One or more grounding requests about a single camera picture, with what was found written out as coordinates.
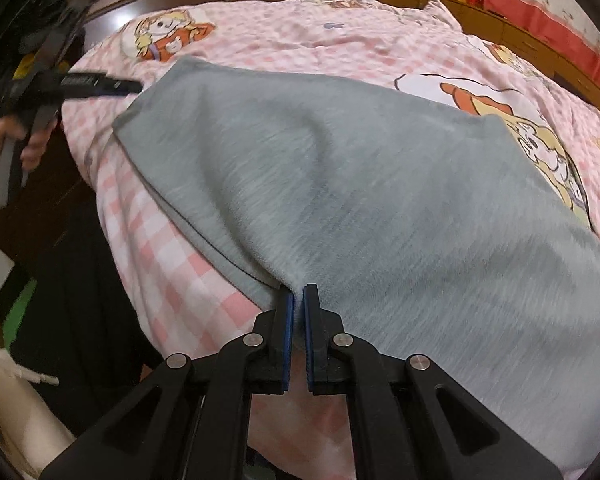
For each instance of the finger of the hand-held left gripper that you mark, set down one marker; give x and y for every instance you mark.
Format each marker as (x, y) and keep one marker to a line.
(100, 85)

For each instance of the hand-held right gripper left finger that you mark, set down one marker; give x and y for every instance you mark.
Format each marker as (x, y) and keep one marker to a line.
(287, 330)

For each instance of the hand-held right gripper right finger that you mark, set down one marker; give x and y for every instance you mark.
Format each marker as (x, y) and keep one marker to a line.
(309, 330)

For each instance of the grey pants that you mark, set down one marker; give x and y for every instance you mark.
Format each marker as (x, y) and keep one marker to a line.
(355, 185)

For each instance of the person's left hand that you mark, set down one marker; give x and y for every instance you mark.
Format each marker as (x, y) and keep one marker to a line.
(36, 149)

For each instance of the pink checked cartoon blanket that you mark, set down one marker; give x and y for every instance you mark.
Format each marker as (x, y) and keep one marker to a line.
(290, 35)

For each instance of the person's dark clothing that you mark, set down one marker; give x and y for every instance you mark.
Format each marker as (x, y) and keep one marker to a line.
(75, 285)

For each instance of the person's cream jacket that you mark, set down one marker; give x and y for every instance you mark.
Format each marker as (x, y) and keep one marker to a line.
(15, 410)

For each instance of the low wooden cabinet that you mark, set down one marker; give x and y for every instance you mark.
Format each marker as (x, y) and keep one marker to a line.
(525, 45)

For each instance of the red and pink curtain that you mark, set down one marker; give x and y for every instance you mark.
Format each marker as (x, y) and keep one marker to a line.
(540, 0)

